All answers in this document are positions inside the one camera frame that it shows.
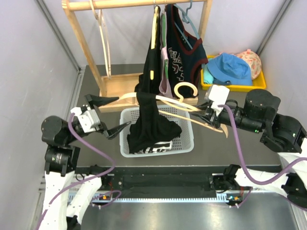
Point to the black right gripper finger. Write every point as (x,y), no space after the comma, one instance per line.
(199,118)
(203,107)

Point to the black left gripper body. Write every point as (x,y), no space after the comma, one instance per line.
(102,127)

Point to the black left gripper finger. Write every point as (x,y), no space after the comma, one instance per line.
(112,133)
(98,101)

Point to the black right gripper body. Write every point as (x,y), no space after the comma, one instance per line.
(213,117)

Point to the small black tank top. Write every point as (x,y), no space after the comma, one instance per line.
(150,127)

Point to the black white striped tank top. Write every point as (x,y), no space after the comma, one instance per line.
(157,147)

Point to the beige wooden hanger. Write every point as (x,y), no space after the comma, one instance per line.
(104,38)

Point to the yellow metal-hook hanger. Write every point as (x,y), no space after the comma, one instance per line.
(154,40)

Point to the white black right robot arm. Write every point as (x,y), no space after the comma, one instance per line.
(281,134)

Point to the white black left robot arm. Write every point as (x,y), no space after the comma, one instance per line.
(66,202)

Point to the pink tank top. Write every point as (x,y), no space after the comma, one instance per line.
(164,87)

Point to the blue plastic hanger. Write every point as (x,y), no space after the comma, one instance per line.
(187,20)

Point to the green plastic hanger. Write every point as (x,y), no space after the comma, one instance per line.
(164,56)

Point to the white plastic laundry basket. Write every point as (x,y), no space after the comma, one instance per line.
(182,144)

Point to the blue bucket hat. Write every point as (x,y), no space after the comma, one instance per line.
(227,69)

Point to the navy maroon-trimmed jersey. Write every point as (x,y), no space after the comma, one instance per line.
(185,52)

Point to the yellow plastic bin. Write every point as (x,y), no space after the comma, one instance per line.
(258,83)

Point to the pink floral hat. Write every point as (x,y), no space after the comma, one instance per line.
(253,60)

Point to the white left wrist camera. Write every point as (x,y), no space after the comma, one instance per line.
(88,119)

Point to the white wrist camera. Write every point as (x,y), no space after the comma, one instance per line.
(88,119)
(218,95)

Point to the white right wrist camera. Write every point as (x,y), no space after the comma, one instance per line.
(218,95)

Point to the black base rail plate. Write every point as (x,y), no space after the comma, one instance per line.
(165,181)

